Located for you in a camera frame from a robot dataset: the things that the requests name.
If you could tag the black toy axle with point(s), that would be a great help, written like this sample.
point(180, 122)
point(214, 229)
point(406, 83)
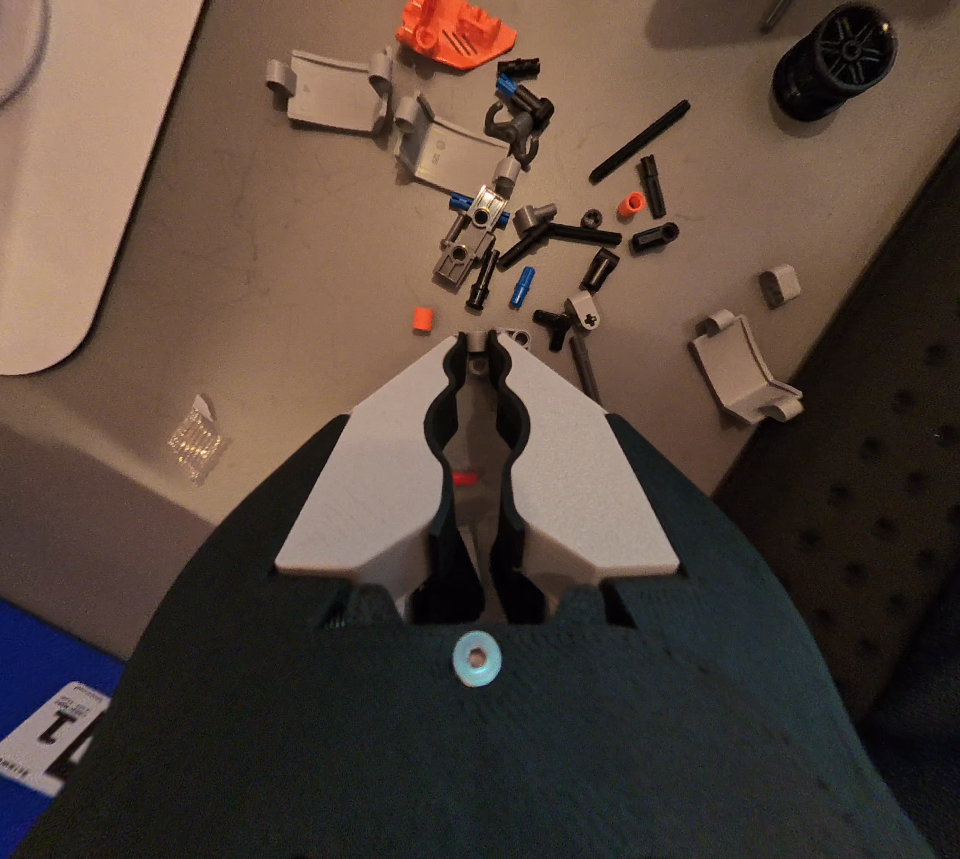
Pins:
point(641, 139)

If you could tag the dark grey toy beam assembly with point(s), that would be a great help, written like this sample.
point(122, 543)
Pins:
point(457, 263)

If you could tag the scattered black toy pins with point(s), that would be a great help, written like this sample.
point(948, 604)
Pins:
point(577, 231)

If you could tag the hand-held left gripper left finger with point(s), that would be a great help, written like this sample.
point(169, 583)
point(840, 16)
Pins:
point(360, 499)

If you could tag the small pale grey toy clip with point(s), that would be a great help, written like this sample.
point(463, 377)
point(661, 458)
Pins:
point(780, 285)

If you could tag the white book stand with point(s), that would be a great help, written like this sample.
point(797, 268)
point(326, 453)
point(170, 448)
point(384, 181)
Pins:
point(112, 124)

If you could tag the small blue toy pin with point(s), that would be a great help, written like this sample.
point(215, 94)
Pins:
point(523, 285)

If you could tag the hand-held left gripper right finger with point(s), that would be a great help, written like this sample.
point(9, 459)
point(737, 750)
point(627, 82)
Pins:
point(592, 499)

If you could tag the small grey toy connector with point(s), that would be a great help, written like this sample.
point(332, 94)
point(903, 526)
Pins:
point(478, 347)

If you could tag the pale grey toy connector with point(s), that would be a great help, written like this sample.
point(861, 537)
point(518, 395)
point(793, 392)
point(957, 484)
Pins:
point(519, 336)

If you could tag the orange ribbed toy wedge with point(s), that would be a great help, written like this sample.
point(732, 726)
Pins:
point(450, 23)

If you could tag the black toy wheel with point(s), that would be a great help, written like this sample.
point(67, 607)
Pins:
point(832, 64)

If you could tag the small clear plastic bag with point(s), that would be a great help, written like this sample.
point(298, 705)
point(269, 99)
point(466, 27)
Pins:
point(196, 439)

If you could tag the small orange toy bush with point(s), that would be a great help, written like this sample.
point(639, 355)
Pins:
point(424, 319)
point(634, 201)

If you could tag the blue plastic bin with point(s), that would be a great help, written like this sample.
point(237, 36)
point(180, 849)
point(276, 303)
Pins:
point(45, 649)

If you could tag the pale grey toy panel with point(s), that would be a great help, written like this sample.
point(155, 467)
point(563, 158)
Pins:
point(457, 154)
point(330, 90)
point(742, 368)

